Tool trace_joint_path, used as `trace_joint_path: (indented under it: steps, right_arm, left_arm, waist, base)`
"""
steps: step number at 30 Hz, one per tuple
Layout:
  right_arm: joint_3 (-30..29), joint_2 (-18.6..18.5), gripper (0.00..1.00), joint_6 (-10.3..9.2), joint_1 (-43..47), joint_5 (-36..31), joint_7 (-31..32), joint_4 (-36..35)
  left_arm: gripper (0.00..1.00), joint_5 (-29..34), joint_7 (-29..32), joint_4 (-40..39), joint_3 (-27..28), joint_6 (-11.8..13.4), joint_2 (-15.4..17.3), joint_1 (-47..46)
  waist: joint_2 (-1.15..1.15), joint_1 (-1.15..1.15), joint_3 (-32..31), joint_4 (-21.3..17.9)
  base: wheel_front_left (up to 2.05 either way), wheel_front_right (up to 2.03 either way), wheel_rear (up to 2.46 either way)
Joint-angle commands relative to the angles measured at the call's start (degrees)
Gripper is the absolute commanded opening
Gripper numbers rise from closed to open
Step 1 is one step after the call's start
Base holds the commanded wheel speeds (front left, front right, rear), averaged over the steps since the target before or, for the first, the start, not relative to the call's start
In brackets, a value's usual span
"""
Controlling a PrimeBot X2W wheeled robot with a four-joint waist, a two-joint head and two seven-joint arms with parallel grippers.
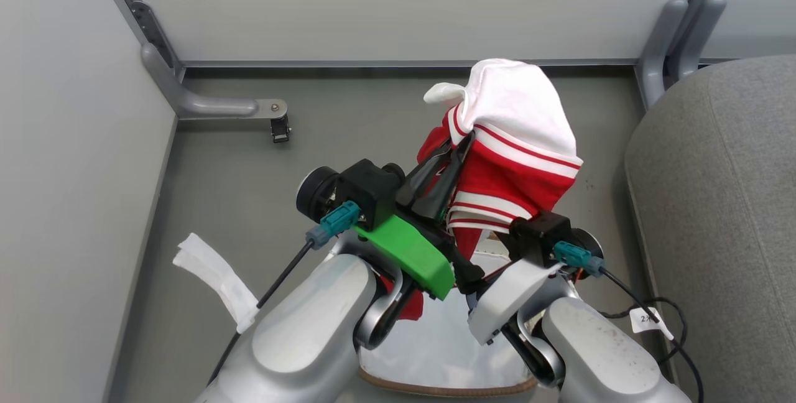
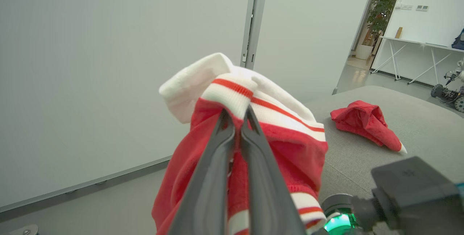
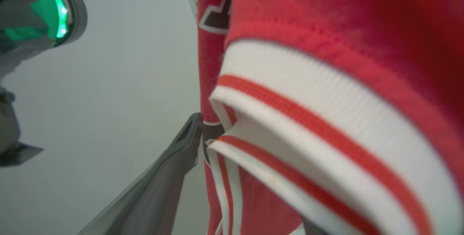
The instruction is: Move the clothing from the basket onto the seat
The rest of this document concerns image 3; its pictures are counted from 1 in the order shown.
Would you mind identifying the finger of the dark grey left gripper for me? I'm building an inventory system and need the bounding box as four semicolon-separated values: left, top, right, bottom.
0;142;44;167

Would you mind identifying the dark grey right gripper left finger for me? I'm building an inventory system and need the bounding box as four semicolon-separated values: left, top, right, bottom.
76;113;203;235

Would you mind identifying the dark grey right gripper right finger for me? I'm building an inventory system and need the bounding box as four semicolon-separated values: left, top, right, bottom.
302;217;328;235

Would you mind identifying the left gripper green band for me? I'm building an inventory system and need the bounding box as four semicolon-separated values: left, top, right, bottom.
0;0;88;80

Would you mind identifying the red garment with white stripes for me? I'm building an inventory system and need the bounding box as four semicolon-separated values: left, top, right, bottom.
197;0;464;235

